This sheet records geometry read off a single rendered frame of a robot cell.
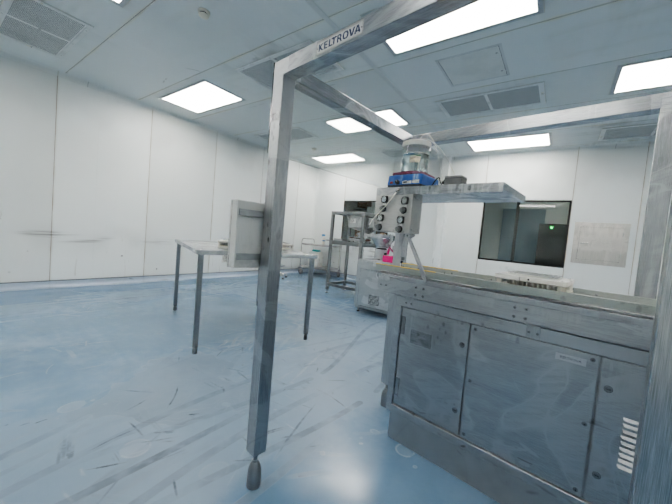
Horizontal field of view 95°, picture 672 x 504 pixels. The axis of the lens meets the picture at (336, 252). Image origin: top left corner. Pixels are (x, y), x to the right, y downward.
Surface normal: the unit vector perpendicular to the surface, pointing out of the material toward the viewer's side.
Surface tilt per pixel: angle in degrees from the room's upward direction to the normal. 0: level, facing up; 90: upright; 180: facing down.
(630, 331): 90
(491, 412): 90
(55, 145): 90
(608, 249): 90
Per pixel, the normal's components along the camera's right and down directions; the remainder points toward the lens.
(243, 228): 0.73, 0.10
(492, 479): -0.68, -0.02
